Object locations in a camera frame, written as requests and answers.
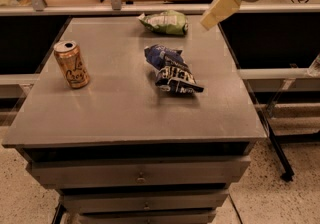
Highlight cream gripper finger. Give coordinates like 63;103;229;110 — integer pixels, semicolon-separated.
200;0;242;30

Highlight green jalapeno chip bag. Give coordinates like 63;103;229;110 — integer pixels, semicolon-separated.
138;10;188;36

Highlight blue chip bag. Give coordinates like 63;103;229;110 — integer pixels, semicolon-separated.
144;44;204;94

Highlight orange La Croix can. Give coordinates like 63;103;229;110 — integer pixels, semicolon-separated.
54;40;90;89

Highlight black table leg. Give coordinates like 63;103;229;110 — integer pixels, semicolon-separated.
257;109;294;182

